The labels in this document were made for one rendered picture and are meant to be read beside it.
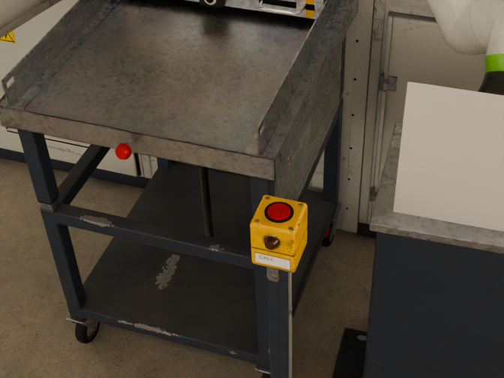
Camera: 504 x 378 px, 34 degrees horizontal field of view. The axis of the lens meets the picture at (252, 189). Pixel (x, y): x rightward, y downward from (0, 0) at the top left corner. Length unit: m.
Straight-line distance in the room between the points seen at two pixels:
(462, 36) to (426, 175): 0.30
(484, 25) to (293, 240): 0.55
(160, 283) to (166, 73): 0.68
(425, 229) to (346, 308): 0.87
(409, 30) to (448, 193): 0.66
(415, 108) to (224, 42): 0.61
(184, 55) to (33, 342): 0.99
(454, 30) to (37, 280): 1.50
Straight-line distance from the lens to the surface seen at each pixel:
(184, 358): 2.34
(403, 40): 2.16
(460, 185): 1.56
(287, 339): 1.63
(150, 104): 1.76
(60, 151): 2.88
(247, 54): 1.89
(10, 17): 2.13
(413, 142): 1.52
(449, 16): 1.69
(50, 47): 1.93
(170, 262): 2.34
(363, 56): 2.23
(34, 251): 2.70
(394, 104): 2.27
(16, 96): 1.84
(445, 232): 1.61
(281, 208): 1.40
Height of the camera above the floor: 1.87
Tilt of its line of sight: 42 degrees down
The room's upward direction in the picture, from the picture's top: 3 degrees counter-clockwise
